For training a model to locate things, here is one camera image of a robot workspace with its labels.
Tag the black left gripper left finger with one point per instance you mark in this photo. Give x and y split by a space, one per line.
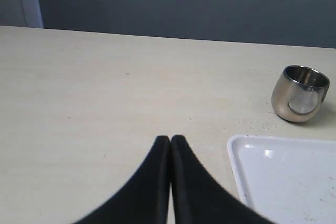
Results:
144 198

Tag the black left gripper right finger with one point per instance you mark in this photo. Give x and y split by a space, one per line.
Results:
197 196

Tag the stainless steel cup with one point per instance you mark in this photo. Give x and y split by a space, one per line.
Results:
299 93

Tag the white plastic tray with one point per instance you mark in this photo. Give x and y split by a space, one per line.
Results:
286 180

